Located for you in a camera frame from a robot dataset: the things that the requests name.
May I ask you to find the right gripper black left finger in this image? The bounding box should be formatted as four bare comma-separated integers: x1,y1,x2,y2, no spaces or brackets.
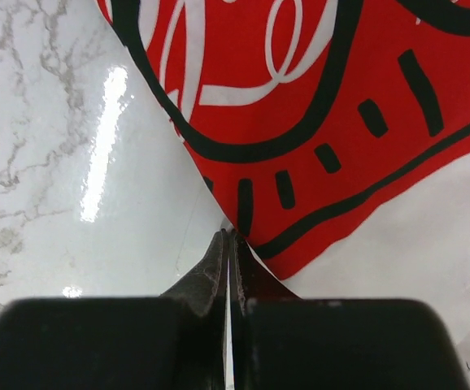
0,230,229,389

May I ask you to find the white t-shirt red print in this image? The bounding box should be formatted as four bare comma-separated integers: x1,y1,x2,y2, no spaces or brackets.
98,1,470,389

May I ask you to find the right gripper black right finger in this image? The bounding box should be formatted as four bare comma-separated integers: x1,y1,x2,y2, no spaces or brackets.
228,233,468,389

